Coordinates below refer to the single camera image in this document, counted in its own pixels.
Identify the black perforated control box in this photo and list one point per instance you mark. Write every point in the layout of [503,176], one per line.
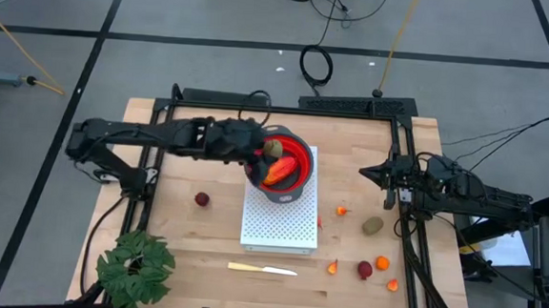
[358,104]

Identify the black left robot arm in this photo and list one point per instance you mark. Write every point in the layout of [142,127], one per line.
[128,133]

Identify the red grey collapsible colander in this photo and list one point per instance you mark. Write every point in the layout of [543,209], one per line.
[305,160]

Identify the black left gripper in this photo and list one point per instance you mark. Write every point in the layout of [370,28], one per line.
[232,139]

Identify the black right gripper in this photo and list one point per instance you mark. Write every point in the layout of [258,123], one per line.
[409,179]

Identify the black flat control box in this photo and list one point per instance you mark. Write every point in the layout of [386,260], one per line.
[223,97]

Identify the brown kiwi fruit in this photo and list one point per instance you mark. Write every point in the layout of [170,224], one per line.
[372,225]
[273,148]

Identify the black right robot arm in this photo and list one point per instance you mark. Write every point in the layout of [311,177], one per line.
[491,198]

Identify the green artificial plant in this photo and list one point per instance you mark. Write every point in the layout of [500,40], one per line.
[134,269]

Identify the white perforated metal shelf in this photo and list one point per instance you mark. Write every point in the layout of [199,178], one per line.
[279,226]

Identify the orange mandarin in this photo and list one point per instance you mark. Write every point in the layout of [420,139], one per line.
[382,263]

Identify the small orange red pepper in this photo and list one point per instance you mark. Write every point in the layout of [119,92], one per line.
[392,285]
[332,268]
[341,210]
[319,222]

